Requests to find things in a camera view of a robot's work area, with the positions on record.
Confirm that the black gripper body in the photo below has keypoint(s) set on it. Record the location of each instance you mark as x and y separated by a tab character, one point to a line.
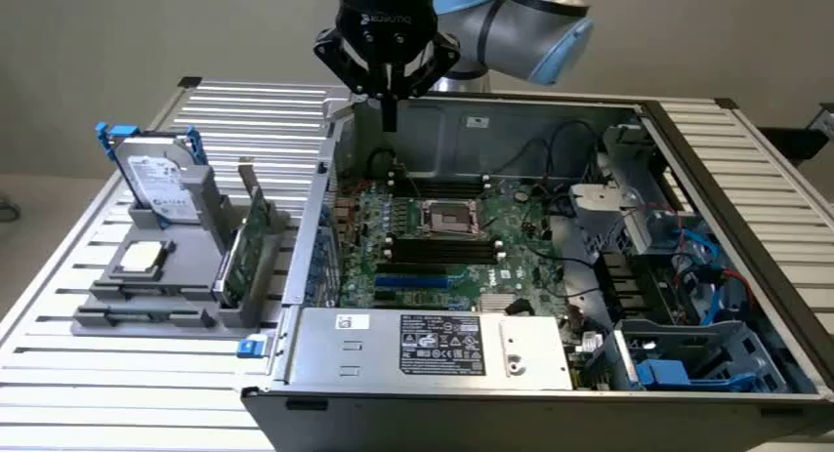
386	22

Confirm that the green motherboard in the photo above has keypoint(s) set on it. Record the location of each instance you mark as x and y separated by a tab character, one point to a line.
516	257

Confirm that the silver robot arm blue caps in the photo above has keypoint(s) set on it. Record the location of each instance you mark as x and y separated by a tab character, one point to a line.
521	37

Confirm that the black RAM slot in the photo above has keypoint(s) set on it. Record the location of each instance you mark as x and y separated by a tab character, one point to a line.
449	183
445	239
450	178
448	188
445	246
446	193
445	253
445	260

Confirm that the silver power supply unit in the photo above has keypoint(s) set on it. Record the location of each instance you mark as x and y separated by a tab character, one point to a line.
365	354

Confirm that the silver chipset heatsink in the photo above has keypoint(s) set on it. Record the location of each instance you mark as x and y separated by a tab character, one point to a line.
500	301

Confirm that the silver hard disk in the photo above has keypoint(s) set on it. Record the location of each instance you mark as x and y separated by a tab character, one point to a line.
159	183

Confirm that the black expansion slot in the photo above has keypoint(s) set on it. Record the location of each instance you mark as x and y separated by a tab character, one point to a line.
417	269

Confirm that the blue case latch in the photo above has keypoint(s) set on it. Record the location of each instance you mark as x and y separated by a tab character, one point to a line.
251	348

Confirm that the grey parts rack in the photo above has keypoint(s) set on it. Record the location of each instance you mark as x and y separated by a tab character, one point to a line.
170	300

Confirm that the green graphics card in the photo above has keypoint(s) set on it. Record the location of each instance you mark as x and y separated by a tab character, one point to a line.
251	247

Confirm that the blue expansion slot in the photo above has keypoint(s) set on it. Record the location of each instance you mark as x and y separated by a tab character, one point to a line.
414	280

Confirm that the grey disk bay cage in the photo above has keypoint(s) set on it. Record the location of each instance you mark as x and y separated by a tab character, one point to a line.
724	344

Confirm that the open black PC case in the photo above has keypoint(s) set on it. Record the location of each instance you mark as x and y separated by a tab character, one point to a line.
457	423

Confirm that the grey metal drive bracket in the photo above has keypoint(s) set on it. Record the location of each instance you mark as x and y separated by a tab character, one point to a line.
626	203

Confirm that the CPU socket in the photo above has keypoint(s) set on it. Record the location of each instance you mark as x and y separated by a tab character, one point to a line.
452	217

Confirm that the black table corner cap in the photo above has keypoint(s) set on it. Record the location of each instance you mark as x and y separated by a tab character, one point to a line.
189	82
725	104

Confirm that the blue disk bay clip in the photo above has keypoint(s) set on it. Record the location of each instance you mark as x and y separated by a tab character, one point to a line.
661	374

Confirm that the black box beside table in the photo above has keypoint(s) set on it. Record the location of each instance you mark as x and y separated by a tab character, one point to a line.
799	139

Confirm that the silver CPU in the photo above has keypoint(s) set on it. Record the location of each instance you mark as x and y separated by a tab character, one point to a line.
142	257

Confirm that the blue disk caddy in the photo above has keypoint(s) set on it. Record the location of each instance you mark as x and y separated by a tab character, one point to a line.
125	131

